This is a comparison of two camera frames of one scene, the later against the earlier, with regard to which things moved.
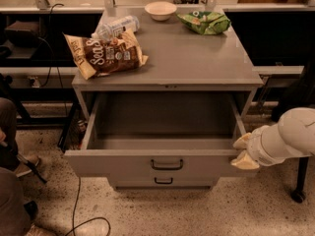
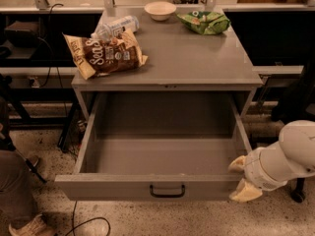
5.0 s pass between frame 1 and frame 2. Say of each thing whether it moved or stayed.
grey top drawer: moved
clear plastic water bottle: stayed
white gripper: moved
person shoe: moved
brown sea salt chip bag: stayed
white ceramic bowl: stayed
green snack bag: stayed
